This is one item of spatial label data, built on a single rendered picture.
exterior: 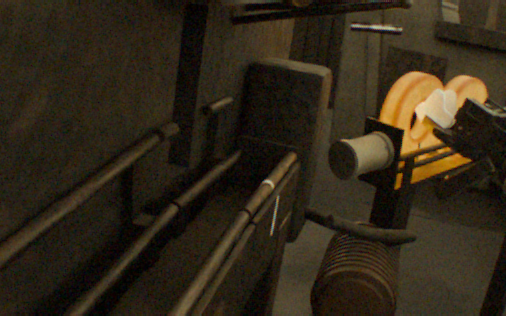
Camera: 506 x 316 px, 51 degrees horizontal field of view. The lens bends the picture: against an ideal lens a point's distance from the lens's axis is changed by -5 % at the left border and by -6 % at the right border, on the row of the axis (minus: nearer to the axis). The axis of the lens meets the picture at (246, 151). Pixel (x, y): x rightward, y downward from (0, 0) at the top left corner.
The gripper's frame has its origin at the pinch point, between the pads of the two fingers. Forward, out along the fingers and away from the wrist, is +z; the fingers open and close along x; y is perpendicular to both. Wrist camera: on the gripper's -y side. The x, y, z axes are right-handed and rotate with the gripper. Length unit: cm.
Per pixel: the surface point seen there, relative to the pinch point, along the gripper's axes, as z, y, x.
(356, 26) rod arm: -9.7, 16.1, 35.7
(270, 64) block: 4.2, 4.7, 31.4
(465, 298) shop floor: -2, -76, -89
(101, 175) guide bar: -16, 6, 63
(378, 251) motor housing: -11.9, -18.4, 11.4
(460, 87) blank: -0.3, 4.2, -10.5
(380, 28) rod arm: -11.2, 16.7, 34.0
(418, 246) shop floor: 30, -86, -109
